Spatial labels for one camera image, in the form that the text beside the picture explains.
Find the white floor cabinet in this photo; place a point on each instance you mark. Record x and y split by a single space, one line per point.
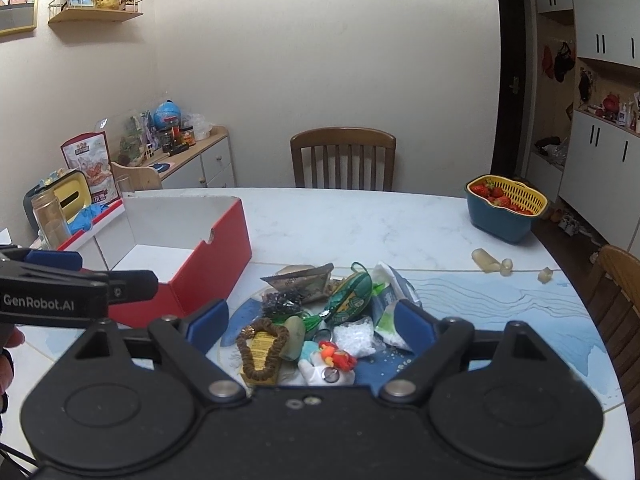
600 180

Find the teal silicone toy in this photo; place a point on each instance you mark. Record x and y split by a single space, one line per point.
308 348

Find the small yellow box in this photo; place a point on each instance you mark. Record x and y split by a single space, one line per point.
261 355

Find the beige rubber tube piece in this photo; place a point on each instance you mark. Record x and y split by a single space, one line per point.
484 260

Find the blue nitrile glove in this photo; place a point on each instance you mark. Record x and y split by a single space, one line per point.
92 215

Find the dark wooden dining chair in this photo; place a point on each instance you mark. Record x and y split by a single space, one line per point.
345 137

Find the white wooden sideboard cabinet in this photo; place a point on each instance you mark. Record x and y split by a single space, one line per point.
220 160

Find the blue globe toy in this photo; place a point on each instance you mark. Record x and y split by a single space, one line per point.
167 115

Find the left wooden chair back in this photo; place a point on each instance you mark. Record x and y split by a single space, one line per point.
142 177

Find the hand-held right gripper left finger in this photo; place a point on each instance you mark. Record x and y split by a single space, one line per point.
210 320

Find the green painted fish ornament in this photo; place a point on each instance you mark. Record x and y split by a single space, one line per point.
350 297

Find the bag of black beads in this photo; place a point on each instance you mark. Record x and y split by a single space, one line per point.
280 302

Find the clear decorative plant box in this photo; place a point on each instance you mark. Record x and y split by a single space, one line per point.
135 140

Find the wooden wall shelf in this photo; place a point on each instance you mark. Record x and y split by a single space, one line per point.
95 15

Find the yellow lidded grey container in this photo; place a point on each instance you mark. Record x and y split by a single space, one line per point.
70 195

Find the bag of white beads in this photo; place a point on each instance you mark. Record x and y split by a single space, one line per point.
355 337

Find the red white snack bag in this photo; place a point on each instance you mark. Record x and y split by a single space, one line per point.
92 165

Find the pile of strawberries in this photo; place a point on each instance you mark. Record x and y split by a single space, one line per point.
482 191

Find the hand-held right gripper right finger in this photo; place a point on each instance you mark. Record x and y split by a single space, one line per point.
415 325

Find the white shoes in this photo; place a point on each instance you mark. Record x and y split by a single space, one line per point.
569 224

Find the silver foil packet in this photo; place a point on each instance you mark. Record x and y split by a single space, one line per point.
305 280

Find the black yellow screwdriver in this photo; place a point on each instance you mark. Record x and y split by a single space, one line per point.
177 150

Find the orange label jar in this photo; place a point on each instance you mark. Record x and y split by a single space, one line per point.
188 137

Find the clear plastic bag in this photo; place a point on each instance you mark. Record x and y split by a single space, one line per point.
202 127

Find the dark glass jar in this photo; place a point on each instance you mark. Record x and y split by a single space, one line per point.
167 141

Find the black item on bench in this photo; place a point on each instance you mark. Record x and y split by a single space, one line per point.
547 145

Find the brown wooden chair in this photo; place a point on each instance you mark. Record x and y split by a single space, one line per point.
620 270

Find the small figurine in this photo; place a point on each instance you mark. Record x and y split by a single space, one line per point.
131 0

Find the red hanging bag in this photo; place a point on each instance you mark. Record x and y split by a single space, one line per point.
548 62

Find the red cardboard box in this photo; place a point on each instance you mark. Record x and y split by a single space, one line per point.
220 265

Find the colourful candy packets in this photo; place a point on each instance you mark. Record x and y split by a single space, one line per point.
54 175

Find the black hanging bag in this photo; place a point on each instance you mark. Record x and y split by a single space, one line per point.
564 62

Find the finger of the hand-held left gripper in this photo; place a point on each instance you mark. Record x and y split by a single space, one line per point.
55 260
132 285

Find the tall clear glass bottle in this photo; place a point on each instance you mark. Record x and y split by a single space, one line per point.
50 220

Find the dark wooden door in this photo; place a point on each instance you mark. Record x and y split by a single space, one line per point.
510 85

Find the clear drinking glass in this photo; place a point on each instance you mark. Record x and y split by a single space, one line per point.
125 185

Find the dark blue pad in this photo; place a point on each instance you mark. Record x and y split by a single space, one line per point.
161 166

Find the blue and yellow strainer basket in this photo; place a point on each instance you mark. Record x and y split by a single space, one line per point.
500 227

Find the white wall cabinet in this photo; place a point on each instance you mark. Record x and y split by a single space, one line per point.
605 10

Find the blue white printed table mat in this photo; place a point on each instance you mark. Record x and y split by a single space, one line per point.
500 310

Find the white bottle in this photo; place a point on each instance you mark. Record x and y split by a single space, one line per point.
624 114

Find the small beige rubber piece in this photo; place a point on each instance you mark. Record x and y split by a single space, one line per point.
545 274
507 266

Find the person's left hand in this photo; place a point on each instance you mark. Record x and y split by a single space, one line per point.
9 339

